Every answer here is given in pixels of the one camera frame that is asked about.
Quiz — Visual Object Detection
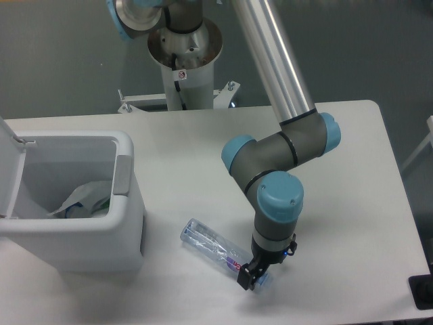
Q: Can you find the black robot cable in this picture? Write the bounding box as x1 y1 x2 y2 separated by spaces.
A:
170 53 188 111

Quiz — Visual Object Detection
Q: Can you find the white open trash can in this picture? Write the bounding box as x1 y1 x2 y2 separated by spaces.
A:
1 123 145 272

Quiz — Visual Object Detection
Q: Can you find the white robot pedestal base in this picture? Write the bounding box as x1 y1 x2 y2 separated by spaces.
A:
118 18 240 113

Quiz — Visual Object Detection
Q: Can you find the clear plastic packaging bag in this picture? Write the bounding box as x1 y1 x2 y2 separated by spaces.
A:
47 181 112 219

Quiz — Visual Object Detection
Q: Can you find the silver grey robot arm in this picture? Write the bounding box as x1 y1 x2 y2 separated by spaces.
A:
106 1 341 290

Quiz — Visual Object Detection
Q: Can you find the crushed clear water bottle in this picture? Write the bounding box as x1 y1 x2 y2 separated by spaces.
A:
180 218 252 282

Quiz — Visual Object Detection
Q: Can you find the white frame at right edge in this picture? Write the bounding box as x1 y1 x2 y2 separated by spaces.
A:
401 116 432 177

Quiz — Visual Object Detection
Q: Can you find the black device at table edge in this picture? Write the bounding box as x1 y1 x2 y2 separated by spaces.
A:
409 274 432 310

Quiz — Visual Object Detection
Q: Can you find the trash inside the can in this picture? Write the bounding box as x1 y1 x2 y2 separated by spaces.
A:
64 200 110 219

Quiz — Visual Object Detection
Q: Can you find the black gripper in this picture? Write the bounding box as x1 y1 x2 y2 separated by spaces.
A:
237 234 298 290

